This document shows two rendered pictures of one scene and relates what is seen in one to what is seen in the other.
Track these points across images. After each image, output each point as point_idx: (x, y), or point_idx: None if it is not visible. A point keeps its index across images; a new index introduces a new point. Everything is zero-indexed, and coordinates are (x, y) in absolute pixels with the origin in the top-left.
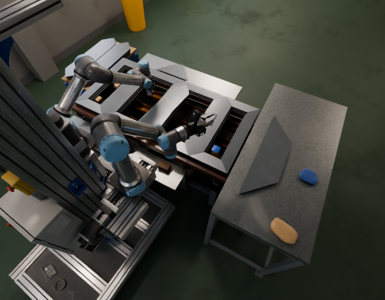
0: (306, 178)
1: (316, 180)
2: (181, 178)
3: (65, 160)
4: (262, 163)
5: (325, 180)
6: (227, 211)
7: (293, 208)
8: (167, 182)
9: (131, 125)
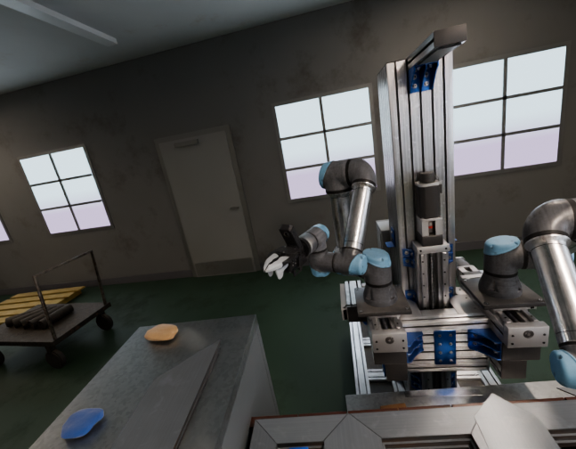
0: (91, 411)
1: (71, 416)
2: None
3: (393, 200)
4: (178, 395)
5: (44, 437)
6: (235, 322)
7: (138, 364)
8: (367, 399)
9: (352, 200)
